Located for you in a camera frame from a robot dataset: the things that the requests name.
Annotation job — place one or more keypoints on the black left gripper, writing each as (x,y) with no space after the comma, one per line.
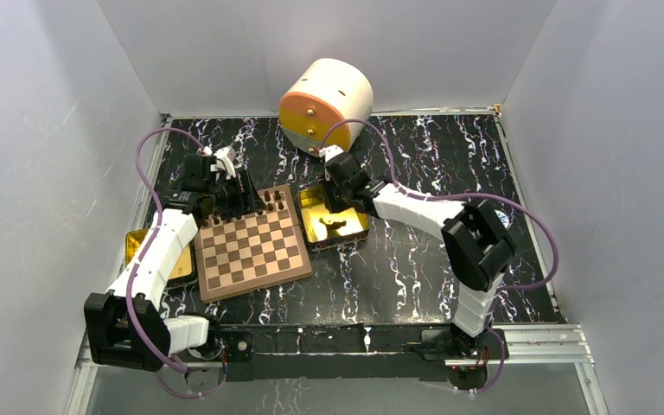
(246,202)

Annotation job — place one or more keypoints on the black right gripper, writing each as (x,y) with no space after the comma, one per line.
(331,206)

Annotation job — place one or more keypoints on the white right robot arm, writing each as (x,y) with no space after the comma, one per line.
(477,244)

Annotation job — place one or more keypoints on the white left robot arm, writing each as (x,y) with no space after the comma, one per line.
(123,324)

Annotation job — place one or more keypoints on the gold tin with dark pieces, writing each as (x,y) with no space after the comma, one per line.
(322,229)

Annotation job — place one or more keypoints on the wooden chess board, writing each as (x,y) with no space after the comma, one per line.
(252,252)

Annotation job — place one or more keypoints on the gold tin with light pieces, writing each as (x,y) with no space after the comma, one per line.
(185,270)

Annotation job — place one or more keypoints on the round pastel drawer cabinet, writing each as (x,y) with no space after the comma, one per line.
(328,92)

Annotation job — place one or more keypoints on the blue white round cap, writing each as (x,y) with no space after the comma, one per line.
(504,218)

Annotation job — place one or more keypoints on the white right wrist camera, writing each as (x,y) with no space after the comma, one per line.
(327,153)

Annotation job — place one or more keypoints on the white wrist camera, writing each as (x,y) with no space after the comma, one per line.
(327,153)
(223,161)

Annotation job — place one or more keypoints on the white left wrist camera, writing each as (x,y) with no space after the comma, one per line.
(223,161)

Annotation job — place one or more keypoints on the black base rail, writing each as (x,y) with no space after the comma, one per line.
(435,352)

